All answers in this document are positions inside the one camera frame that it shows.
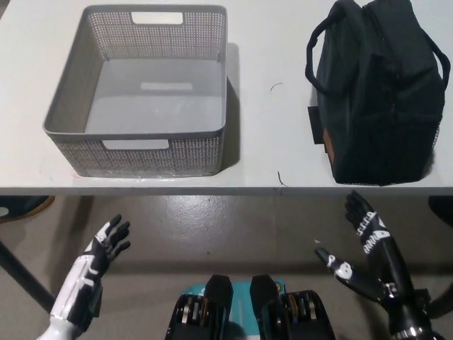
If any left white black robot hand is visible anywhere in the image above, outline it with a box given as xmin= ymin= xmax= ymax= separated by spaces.
xmin=47 ymin=214 xmax=132 ymax=329

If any black tape patch on table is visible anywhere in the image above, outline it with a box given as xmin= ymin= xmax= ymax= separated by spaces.
xmin=306 ymin=105 xmax=325 ymax=145

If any dark object under table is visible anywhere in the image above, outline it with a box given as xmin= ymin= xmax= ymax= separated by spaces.
xmin=428 ymin=195 xmax=453 ymax=227

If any dark round chair base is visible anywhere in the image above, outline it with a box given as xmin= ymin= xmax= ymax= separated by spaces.
xmin=0 ymin=195 xmax=56 ymax=224

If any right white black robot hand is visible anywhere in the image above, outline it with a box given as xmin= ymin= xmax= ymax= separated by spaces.
xmin=314 ymin=190 xmax=415 ymax=306

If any black fabric lunch bag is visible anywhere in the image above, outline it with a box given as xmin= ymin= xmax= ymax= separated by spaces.
xmin=304 ymin=0 xmax=451 ymax=187

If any black metal table leg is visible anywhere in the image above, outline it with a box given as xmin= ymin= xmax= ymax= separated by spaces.
xmin=0 ymin=240 xmax=59 ymax=315

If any grey perforated plastic basket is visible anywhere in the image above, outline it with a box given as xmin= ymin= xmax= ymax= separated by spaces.
xmin=42 ymin=4 xmax=229 ymax=178

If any left black robot body block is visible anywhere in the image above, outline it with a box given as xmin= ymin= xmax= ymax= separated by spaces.
xmin=164 ymin=274 xmax=234 ymax=340

